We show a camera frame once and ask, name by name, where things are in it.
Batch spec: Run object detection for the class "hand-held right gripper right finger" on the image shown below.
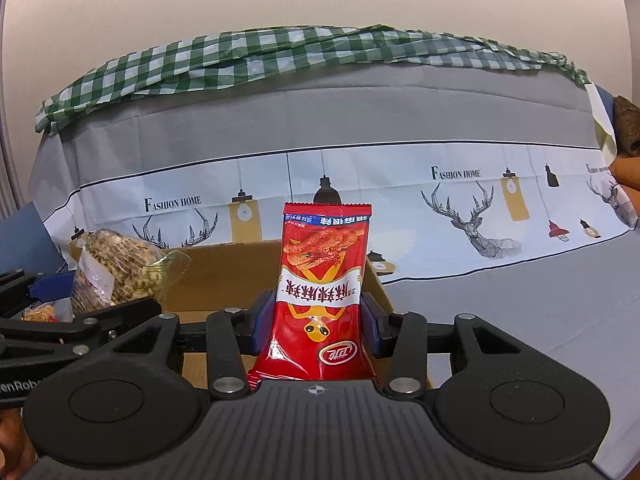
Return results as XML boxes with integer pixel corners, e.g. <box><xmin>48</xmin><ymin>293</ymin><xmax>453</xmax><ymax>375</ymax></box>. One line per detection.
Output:
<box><xmin>361</xmin><ymin>291</ymin><xmax>545</xmax><ymax>397</ymax></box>

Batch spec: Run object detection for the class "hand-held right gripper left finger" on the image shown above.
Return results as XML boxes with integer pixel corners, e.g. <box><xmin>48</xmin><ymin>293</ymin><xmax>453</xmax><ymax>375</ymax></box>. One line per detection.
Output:
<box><xmin>107</xmin><ymin>290</ymin><xmax>277</xmax><ymax>400</ymax></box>

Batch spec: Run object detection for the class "red snack packet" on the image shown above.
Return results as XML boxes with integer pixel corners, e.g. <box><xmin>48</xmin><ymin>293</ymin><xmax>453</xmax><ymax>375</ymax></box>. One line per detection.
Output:
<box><xmin>246</xmin><ymin>202</ymin><xmax>379</xmax><ymax>390</ymax></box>

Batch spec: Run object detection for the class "orange cushion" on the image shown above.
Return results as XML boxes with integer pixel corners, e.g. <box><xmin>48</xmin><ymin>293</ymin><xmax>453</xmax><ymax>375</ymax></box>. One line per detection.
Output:
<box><xmin>612</xmin><ymin>154</ymin><xmax>640</xmax><ymax>232</ymax></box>

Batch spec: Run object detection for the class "brown cushion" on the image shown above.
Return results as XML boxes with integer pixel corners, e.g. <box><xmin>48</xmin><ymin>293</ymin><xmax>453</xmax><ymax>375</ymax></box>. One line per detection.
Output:
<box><xmin>612</xmin><ymin>95</ymin><xmax>640</xmax><ymax>162</ymax></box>

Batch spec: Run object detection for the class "blue cushion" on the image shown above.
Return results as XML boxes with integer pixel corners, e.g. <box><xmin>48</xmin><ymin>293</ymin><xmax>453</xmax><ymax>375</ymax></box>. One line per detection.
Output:
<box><xmin>0</xmin><ymin>201</ymin><xmax>68</xmax><ymax>281</ymax></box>

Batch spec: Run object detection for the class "green checked cloth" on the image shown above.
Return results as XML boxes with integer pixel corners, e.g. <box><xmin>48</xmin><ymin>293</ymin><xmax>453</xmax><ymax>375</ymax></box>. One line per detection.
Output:
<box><xmin>34</xmin><ymin>23</ymin><xmax>591</xmax><ymax>136</ymax></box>

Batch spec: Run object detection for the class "brown cardboard box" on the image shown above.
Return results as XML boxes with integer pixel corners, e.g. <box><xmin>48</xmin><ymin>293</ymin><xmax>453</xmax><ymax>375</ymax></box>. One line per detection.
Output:
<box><xmin>67</xmin><ymin>240</ymin><xmax>433</xmax><ymax>391</ymax></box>

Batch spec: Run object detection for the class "clear bag of nuts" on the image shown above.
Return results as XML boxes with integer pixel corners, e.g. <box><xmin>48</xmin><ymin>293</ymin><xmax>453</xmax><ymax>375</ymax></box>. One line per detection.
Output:
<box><xmin>70</xmin><ymin>228</ymin><xmax>192</xmax><ymax>320</ymax></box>

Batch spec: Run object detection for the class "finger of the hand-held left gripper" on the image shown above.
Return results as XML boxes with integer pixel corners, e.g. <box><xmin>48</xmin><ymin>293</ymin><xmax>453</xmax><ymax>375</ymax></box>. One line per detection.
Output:
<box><xmin>0</xmin><ymin>269</ymin><xmax>76</xmax><ymax>317</ymax></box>
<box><xmin>0</xmin><ymin>298</ymin><xmax>164</xmax><ymax>362</ymax></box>

